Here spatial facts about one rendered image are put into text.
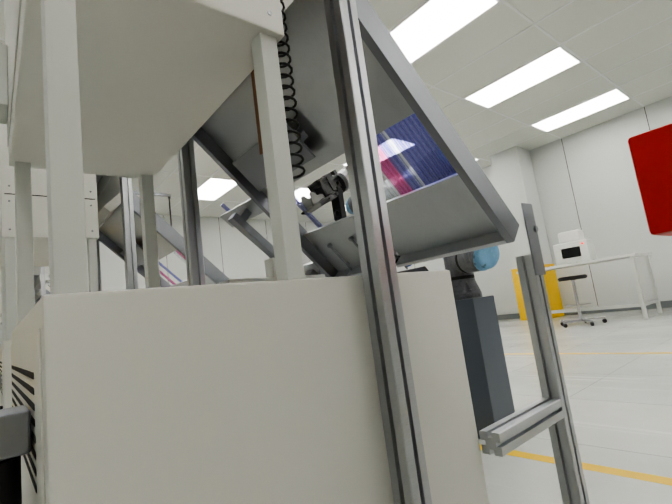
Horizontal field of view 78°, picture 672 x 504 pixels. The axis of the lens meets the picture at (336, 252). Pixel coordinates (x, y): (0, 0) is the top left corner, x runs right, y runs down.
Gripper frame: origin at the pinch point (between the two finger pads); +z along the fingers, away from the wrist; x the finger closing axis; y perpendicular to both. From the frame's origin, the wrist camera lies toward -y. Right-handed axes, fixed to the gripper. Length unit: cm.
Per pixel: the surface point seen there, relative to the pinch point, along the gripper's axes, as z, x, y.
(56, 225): 76, 59, 21
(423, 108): 8, 60, 11
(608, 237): -595, -113, -325
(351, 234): -1.4, 11.6, -12.3
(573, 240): -480, -117, -262
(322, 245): -1.5, -4.2, -12.7
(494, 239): -2, 55, -26
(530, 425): 31, 63, -52
